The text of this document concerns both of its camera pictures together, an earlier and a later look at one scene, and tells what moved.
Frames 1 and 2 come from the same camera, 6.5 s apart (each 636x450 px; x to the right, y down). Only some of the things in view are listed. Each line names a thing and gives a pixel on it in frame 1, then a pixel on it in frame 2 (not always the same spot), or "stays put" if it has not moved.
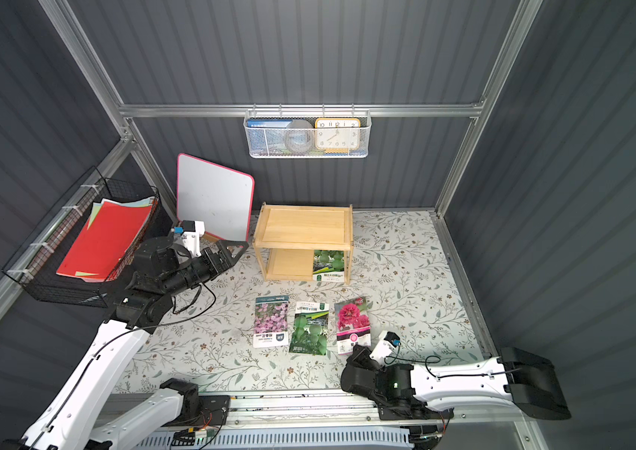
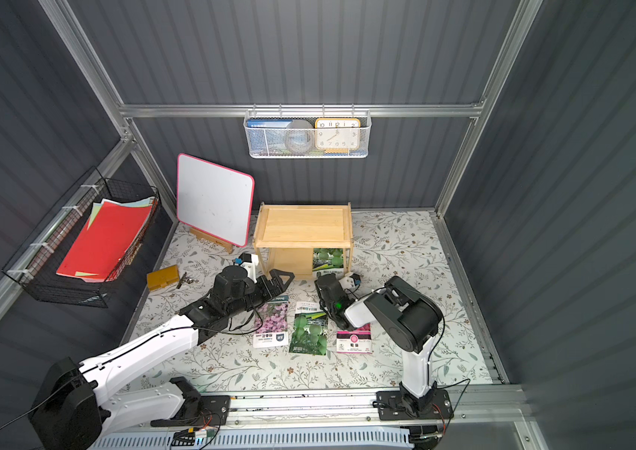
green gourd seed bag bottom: (328, 265) stays put
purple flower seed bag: (271, 322) stays put
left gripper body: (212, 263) -> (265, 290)
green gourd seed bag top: (310, 332) stays put
